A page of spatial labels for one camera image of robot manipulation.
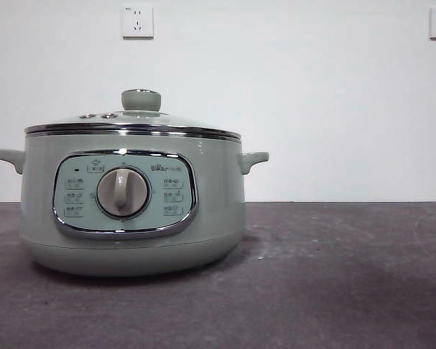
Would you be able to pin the glass lid with green knob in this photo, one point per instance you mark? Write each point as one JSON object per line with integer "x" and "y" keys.
{"x": 141, "y": 100}

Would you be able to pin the pale green electric pot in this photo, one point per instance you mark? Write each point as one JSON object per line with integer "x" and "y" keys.
{"x": 210, "y": 189}

